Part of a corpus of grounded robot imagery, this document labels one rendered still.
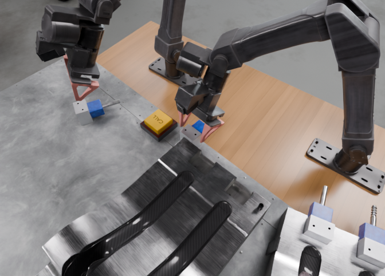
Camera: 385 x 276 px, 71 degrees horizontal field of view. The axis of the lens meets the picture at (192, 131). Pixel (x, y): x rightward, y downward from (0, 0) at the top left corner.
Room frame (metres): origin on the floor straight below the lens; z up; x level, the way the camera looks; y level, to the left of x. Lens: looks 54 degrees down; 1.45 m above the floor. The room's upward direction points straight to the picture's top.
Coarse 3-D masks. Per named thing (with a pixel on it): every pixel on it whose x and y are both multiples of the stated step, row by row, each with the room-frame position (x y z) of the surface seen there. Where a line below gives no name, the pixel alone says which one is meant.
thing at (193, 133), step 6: (198, 120) 0.49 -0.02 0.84; (186, 126) 0.46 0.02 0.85; (192, 126) 0.47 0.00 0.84; (198, 126) 0.47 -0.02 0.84; (180, 132) 0.44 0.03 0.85; (186, 132) 0.43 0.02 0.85; (192, 132) 0.43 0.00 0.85; (198, 132) 0.43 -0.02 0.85; (180, 138) 0.44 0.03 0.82; (186, 138) 0.42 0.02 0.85; (192, 138) 0.42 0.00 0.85; (198, 138) 0.42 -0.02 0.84; (198, 144) 0.42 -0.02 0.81
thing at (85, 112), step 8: (80, 104) 0.54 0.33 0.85; (88, 104) 0.55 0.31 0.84; (96, 104) 0.55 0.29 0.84; (104, 104) 0.56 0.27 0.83; (112, 104) 0.56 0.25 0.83; (80, 112) 0.51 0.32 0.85; (88, 112) 0.51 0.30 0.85; (96, 112) 0.52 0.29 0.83; (104, 112) 0.53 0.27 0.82; (80, 120) 0.50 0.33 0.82; (88, 120) 0.51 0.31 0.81
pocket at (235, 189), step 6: (234, 180) 0.28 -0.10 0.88; (228, 186) 0.26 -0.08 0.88; (234, 186) 0.27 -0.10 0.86; (240, 186) 0.27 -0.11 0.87; (228, 192) 0.26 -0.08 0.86; (234, 192) 0.26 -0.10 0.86; (240, 192) 0.26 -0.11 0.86; (246, 192) 0.25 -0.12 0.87; (252, 192) 0.24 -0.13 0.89; (234, 198) 0.24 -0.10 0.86; (240, 198) 0.24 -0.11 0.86; (246, 198) 0.24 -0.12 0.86
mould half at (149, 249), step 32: (160, 160) 0.33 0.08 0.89; (128, 192) 0.25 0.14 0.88; (192, 192) 0.25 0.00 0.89; (224, 192) 0.24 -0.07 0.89; (256, 192) 0.24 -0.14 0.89; (96, 224) 0.17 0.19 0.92; (160, 224) 0.18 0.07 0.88; (192, 224) 0.18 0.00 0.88; (224, 224) 0.17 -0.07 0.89; (256, 224) 0.19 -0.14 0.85; (64, 256) 0.11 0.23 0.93; (128, 256) 0.11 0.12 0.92; (160, 256) 0.11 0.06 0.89; (224, 256) 0.12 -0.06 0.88
